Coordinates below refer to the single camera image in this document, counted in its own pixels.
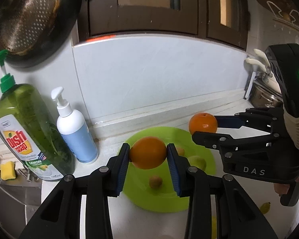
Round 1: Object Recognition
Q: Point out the yellow sponge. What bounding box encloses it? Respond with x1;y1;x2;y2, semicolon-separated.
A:
0;161;16;180

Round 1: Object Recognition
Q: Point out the orange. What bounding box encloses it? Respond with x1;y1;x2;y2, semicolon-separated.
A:
129;136;167;170
189;113;218;135

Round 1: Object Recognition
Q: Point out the dark wooden window frame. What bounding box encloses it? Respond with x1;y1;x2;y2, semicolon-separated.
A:
77;0;250;50

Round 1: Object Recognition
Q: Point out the brass colander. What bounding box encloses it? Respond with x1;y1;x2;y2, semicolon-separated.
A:
0;0;60;54

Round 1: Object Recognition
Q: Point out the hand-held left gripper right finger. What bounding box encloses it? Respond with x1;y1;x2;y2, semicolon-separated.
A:
166;143;273;239

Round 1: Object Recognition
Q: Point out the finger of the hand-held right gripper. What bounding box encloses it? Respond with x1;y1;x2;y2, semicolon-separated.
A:
191;131;273;155
214;107;286;133

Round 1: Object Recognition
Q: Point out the person's right hand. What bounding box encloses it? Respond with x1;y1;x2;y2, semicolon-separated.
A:
274;173;299;197

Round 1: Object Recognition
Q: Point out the wall hook rack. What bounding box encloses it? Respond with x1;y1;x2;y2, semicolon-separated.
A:
254;0;299;35

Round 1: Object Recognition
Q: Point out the white pump bottle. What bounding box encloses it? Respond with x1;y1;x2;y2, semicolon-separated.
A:
51;87;98;164

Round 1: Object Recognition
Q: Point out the steel pot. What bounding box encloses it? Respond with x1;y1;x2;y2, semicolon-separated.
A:
249;80;284;107

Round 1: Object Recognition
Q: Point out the green dish soap bottle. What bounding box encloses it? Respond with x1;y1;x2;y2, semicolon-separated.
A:
0;50;75;182

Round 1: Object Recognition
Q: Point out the yellow-green pear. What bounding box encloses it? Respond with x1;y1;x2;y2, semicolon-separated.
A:
188;156;207;171

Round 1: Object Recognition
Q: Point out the black frying pan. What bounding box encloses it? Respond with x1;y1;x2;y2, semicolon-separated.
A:
0;0;83;69

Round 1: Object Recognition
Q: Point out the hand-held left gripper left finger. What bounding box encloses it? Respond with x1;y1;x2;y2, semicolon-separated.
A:
24;143;131;239

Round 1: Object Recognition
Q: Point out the small green tangerine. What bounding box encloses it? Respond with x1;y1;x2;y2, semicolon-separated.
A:
260;202;271;215

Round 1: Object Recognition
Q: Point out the green plate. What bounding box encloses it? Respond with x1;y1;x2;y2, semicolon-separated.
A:
120;127;217;213

